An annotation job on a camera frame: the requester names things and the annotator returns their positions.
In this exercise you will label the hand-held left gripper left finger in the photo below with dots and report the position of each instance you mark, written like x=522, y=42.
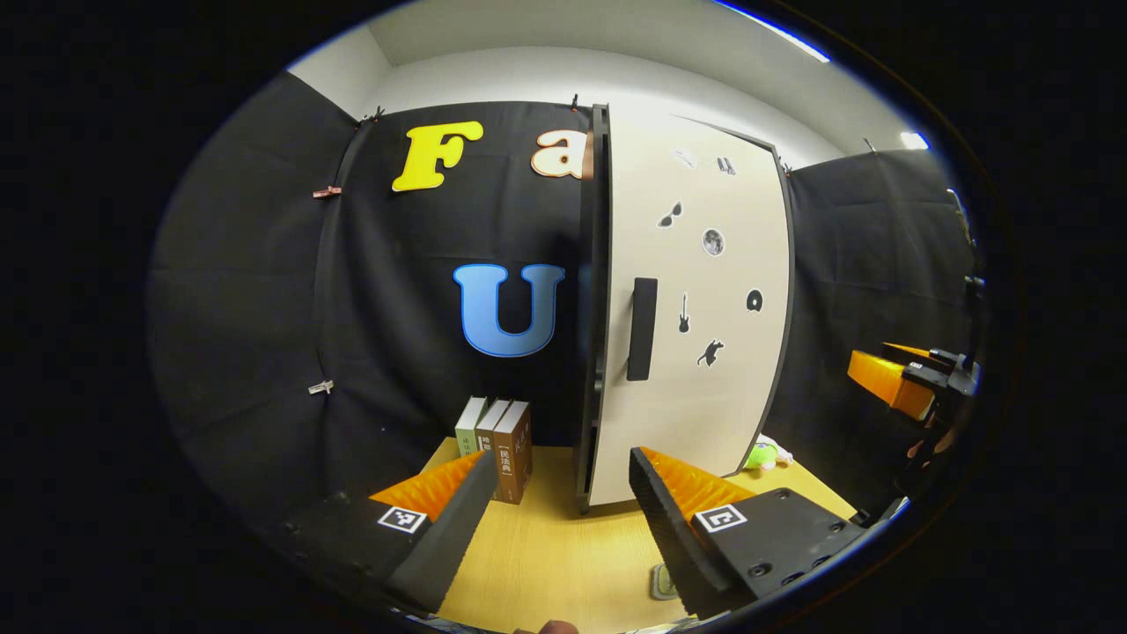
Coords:
x=445, y=546

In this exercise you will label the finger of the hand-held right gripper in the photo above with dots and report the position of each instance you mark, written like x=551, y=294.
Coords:
x=885, y=383
x=916, y=352

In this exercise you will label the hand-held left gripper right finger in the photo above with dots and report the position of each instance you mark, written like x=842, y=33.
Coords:
x=678, y=546

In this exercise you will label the grey-green coaster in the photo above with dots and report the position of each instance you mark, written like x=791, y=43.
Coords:
x=663, y=583

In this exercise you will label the beige cabinet door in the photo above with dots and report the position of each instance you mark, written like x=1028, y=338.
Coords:
x=704, y=423

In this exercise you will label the dark brown book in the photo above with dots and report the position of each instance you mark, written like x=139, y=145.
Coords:
x=487, y=436

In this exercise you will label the green book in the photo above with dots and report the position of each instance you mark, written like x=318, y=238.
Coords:
x=468, y=427

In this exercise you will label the green and white plush toy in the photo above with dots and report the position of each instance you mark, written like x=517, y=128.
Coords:
x=762, y=456

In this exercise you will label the white clip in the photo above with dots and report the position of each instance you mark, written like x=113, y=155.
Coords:
x=321, y=387

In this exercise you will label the small ceiling light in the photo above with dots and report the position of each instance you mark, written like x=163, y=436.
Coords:
x=914, y=140

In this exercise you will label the black backdrop cloth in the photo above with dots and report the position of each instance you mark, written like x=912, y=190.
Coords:
x=246, y=291

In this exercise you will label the long ceiling light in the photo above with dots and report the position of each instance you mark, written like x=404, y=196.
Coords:
x=784, y=35

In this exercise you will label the red clip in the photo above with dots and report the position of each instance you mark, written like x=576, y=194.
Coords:
x=327, y=192

